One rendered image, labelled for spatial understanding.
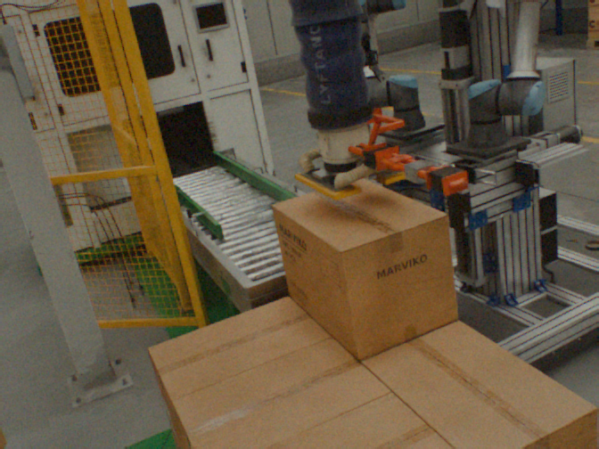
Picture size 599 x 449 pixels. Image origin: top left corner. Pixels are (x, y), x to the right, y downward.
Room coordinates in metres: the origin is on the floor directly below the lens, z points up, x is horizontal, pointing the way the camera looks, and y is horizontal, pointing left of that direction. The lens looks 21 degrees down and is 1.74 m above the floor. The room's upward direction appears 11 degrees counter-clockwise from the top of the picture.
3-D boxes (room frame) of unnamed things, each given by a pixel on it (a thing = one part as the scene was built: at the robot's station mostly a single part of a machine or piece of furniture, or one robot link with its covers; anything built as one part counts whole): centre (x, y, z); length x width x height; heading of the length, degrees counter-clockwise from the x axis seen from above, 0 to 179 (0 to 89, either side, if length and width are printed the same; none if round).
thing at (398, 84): (2.78, -0.55, 1.20); 0.13 x 0.12 x 0.14; 77
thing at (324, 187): (2.13, -0.12, 1.08); 0.34 x 0.10 x 0.05; 20
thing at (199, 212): (3.83, 0.72, 0.60); 1.60 x 0.10 x 0.09; 21
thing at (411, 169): (1.72, -0.36, 1.17); 0.07 x 0.07 x 0.04; 20
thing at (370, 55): (2.50, -0.36, 1.44); 0.09 x 0.08 x 0.12; 20
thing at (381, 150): (1.93, -0.29, 1.18); 0.10 x 0.08 x 0.06; 110
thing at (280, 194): (4.02, 0.22, 0.60); 1.60 x 0.10 x 0.09; 21
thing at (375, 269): (2.14, -0.19, 0.74); 0.60 x 0.40 x 0.40; 20
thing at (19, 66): (2.87, 1.05, 1.62); 0.20 x 0.05 x 0.30; 21
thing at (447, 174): (1.59, -0.40, 1.18); 0.08 x 0.07 x 0.05; 20
